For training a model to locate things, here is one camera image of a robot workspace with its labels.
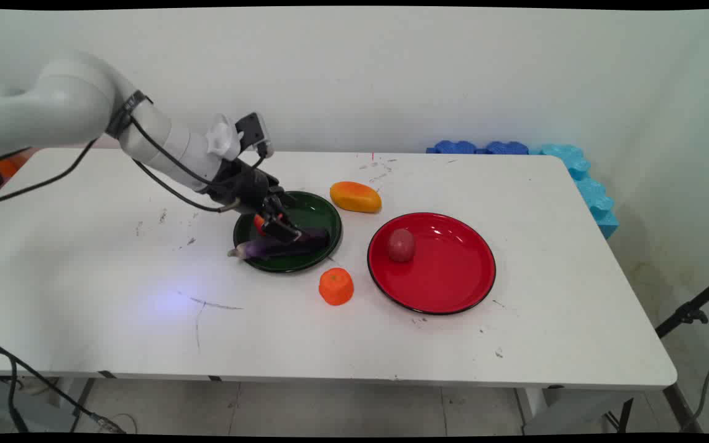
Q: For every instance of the red round toy fruit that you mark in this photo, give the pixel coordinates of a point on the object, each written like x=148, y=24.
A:
x=401, y=245

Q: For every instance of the wrist camera on white mount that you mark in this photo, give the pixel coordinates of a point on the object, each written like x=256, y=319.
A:
x=255, y=130

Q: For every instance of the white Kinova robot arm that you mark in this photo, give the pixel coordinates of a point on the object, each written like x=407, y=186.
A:
x=71, y=101

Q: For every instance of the orange object behind table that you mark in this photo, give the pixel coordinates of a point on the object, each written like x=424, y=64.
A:
x=8, y=165

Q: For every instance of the purple toy eggplant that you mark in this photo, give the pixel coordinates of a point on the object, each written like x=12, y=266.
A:
x=265, y=247

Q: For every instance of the red plate with black rim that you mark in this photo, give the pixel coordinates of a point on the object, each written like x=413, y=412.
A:
x=440, y=271

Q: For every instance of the dark green plate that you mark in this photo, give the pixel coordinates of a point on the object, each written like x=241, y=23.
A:
x=314, y=212

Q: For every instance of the black table leg frame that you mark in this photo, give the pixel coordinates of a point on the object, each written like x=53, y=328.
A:
x=674, y=403

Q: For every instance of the dark blue foam block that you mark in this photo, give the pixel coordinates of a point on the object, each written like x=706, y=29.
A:
x=454, y=147
x=505, y=147

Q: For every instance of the black tripod stand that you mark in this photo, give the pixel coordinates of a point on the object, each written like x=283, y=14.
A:
x=690, y=312

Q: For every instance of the orange yellow toy mango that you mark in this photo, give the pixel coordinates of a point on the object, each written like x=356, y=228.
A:
x=356, y=197

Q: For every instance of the light blue foam strip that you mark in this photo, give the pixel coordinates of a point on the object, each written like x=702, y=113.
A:
x=589, y=192

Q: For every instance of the small orange red toy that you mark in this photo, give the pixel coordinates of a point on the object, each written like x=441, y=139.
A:
x=258, y=224

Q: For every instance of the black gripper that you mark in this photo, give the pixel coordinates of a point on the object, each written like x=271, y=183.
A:
x=245, y=184

